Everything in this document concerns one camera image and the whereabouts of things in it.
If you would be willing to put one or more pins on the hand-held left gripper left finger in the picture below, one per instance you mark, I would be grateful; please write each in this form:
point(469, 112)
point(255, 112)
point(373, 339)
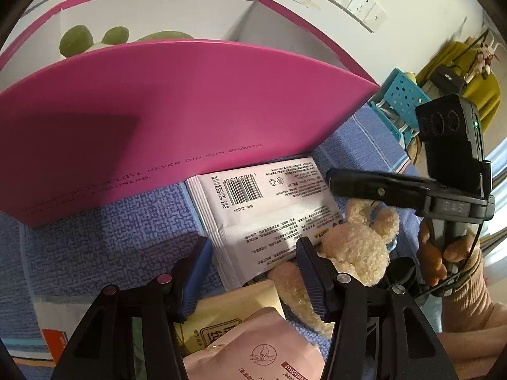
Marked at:
point(196, 281)

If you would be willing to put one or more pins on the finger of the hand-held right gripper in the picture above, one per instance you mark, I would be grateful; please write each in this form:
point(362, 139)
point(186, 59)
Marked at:
point(368, 188)

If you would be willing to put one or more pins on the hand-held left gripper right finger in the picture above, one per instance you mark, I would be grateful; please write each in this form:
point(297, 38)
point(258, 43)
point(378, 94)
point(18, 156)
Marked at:
point(311, 281)

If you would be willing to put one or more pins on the yellow tissue pack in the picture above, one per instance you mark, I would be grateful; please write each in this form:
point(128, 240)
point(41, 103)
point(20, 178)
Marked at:
point(237, 301)

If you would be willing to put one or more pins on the white wet wipes packet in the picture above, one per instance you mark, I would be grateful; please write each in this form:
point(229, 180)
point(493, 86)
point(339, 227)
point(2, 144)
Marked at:
point(257, 213)

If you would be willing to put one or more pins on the pink cardboard box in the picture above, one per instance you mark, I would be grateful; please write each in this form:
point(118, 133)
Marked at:
point(190, 118)

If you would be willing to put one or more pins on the person's right forearm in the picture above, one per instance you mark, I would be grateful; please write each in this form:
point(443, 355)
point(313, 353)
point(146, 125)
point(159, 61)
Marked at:
point(471, 308)

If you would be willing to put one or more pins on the person's right hand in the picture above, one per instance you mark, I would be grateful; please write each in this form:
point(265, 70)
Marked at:
point(431, 257)

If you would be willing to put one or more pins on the beige plush bunny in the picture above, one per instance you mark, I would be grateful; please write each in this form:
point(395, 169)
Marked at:
point(352, 245)

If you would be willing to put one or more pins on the yellow cloth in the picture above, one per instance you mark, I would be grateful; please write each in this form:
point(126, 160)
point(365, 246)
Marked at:
point(487, 91)

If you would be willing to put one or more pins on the black bag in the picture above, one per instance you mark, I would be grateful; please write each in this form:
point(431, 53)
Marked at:
point(447, 79)

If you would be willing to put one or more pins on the blue plastic basket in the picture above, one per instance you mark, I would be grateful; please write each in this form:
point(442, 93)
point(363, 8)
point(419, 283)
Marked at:
point(400, 95)

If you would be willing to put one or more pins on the pale pink sachet packet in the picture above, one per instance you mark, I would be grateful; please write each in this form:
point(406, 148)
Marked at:
point(253, 348)

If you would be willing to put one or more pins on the blue checked blanket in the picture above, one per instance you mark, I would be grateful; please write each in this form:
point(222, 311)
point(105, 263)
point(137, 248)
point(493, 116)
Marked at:
point(119, 237)

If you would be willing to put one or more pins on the small hanging plush doll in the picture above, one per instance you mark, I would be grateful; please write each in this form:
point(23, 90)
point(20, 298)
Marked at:
point(484, 57)

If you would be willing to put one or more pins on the orange book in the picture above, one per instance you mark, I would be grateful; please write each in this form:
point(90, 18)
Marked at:
point(55, 340)

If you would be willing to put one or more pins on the green plush toy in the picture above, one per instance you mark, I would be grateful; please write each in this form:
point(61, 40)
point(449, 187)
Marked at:
point(79, 39)

